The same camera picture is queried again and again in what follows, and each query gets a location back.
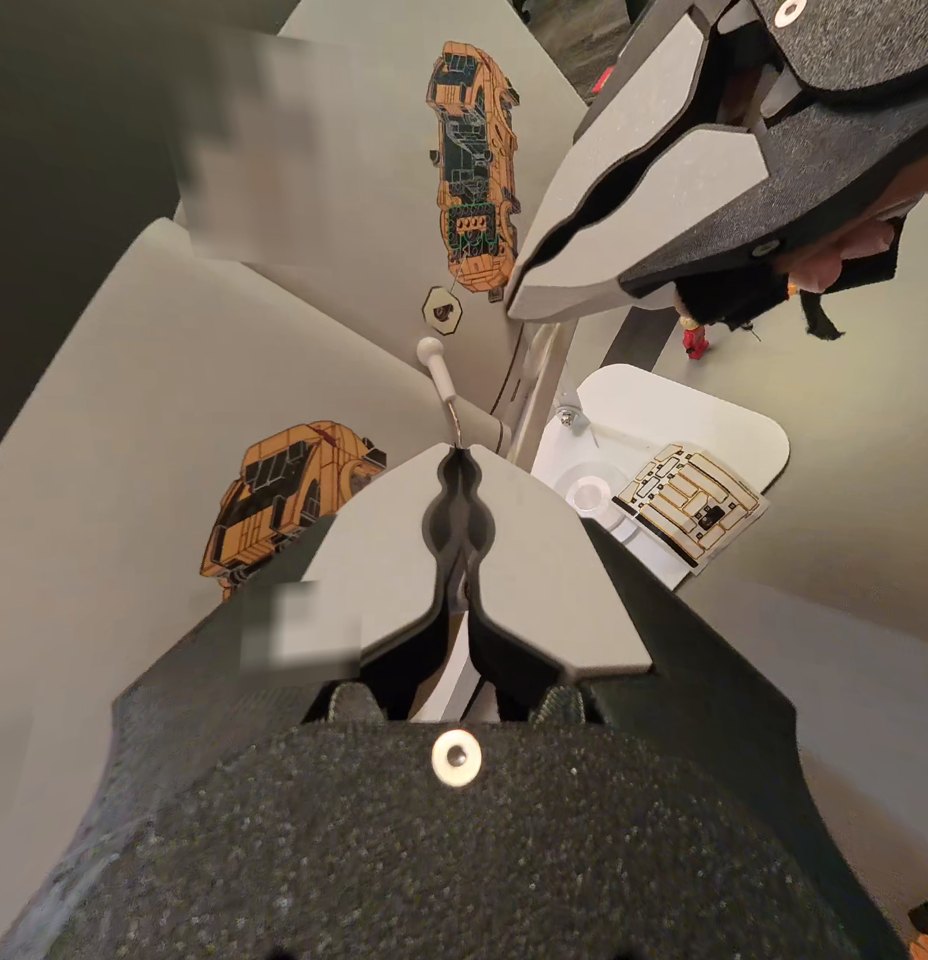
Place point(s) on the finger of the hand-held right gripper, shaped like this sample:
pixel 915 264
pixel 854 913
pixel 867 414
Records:
pixel 689 195
pixel 629 105

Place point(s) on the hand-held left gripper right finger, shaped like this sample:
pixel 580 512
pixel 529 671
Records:
pixel 562 585

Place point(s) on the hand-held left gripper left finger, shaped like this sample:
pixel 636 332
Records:
pixel 389 525

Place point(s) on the white ball-tipped page holder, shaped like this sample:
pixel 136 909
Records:
pixel 431 356

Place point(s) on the lego instruction booklet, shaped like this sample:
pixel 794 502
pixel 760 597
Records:
pixel 134 450

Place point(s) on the pile of small lego pieces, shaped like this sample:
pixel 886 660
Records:
pixel 926 908

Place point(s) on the red lego minifigure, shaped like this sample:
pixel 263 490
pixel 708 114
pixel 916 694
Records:
pixel 694 338

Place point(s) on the lego sticker sheet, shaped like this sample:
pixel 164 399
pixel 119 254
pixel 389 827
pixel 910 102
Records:
pixel 689 503

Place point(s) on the person's right hand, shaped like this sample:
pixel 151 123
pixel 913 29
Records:
pixel 847 255

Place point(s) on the white stand rod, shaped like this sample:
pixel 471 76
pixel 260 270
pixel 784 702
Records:
pixel 539 383

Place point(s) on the black panel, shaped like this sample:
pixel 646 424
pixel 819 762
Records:
pixel 59 180

